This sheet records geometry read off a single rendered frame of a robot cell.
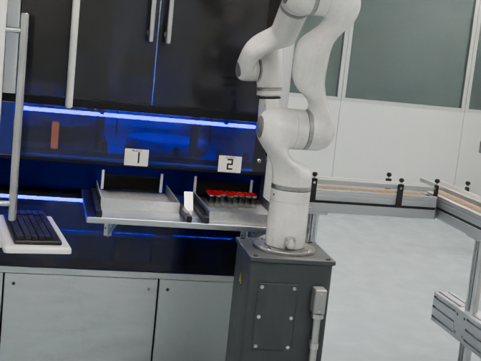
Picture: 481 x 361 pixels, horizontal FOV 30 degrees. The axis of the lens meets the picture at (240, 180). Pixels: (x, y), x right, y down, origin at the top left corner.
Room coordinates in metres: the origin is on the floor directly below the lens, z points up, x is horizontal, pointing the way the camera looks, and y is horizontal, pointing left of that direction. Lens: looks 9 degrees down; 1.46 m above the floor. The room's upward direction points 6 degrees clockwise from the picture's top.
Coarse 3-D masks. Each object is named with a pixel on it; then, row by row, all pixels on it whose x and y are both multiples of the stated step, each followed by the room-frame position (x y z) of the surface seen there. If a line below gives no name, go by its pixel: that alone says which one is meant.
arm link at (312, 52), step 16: (320, 0) 2.52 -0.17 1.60; (336, 0) 2.54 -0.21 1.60; (352, 0) 2.55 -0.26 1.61; (336, 16) 2.56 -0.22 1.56; (352, 16) 2.56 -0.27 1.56; (320, 32) 2.57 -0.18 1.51; (336, 32) 2.56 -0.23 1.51; (304, 48) 2.57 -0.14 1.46; (320, 48) 2.56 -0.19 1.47; (304, 64) 2.57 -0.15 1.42; (320, 64) 2.57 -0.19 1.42; (304, 80) 2.58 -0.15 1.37; (320, 80) 2.59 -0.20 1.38; (304, 96) 2.63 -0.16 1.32; (320, 96) 2.59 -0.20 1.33; (320, 112) 2.61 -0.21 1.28; (320, 128) 2.61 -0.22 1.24; (320, 144) 2.63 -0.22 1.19
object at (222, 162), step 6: (222, 156) 3.22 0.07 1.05; (228, 156) 3.23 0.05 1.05; (234, 156) 3.24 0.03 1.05; (222, 162) 3.23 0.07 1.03; (228, 162) 3.23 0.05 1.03; (234, 162) 3.24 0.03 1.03; (240, 162) 3.24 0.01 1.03; (222, 168) 3.23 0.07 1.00; (234, 168) 3.24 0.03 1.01; (240, 168) 3.24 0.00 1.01
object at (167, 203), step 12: (96, 180) 3.20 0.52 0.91; (108, 192) 3.17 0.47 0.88; (120, 192) 3.20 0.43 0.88; (132, 192) 3.22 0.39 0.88; (144, 192) 3.25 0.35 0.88; (168, 192) 3.19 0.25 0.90; (108, 204) 2.88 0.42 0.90; (120, 204) 2.89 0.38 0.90; (132, 204) 2.90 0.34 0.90; (144, 204) 2.91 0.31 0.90; (156, 204) 2.92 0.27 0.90; (168, 204) 2.92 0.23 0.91
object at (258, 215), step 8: (200, 200) 3.02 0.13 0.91; (264, 200) 3.20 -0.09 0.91; (208, 208) 2.88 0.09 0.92; (216, 208) 3.07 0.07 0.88; (224, 208) 3.09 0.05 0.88; (232, 208) 3.10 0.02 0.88; (240, 208) 3.12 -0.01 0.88; (248, 208) 3.13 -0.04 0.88; (256, 208) 3.15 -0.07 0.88; (264, 208) 3.17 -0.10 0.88; (208, 216) 2.85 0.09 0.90; (216, 216) 2.85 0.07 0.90; (224, 216) 2.85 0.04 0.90; (232, 216) 2.86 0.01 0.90; (240, 216) 2.86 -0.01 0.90; (248, 216) 2.87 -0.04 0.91; (256, 216) 2.88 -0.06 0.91; (264, 216) 2.88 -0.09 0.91; (256, 224) 2.88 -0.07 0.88; (264, 224) 2.88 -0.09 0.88
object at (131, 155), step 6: (126, 150) 3.15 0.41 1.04; (132, 150) 3.15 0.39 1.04; (138, 150) 3.16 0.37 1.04; (144, 150) 3.16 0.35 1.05; (126, 156) 3.15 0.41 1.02; (132, 156) 3.15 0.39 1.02; (144, 156) 3.16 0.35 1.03; (126, 162) 3.15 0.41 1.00; (132, 162) 3.15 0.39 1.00; (144, 162) 3.16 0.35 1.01
